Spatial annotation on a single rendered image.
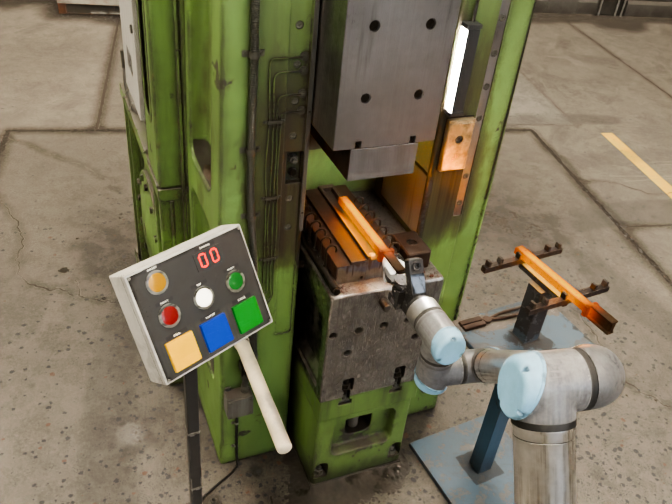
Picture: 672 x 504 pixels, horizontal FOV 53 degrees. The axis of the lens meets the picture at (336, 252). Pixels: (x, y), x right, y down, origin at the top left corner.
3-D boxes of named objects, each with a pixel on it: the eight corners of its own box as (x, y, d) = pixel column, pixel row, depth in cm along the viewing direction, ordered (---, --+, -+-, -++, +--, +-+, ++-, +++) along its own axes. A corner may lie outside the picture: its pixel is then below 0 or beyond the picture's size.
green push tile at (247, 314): (264, 321, 178) (255, 295, 176) (242, 334, 173) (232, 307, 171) (260, 321, 179) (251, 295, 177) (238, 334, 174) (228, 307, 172)
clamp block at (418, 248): (429, 267, 214) (432, 250, 210) (405, 272, 211) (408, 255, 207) (411, 246, 223) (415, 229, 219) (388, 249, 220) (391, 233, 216)
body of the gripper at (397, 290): (385, 296, 192) (404, 324, 183) (390, 272, 186) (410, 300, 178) (409, 292, 194) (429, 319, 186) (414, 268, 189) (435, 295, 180)
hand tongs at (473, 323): (593, 286, 249) (595, 284, 248) (602, 293, 246) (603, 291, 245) (458, 323, 226) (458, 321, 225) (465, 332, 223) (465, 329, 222)
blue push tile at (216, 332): (234, 339, 171) (225, 312, 169) (211, 353, 167) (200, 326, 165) (230, 338, 173) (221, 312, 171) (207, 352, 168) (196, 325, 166)
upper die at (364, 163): (413, 173, 189) (418, 142, 184) (347, 181, 182) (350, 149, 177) (353, 109, 220) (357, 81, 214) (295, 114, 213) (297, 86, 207)
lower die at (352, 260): (394, 273, 210) (398, 251, 205) (335, 284, 203) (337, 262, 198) (343, 203, 241) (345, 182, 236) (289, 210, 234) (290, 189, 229)
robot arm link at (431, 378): (458, 395, 181) (468, 362, 174) (417, 399, 179) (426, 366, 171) (447, 369, 189) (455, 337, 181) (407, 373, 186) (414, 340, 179)
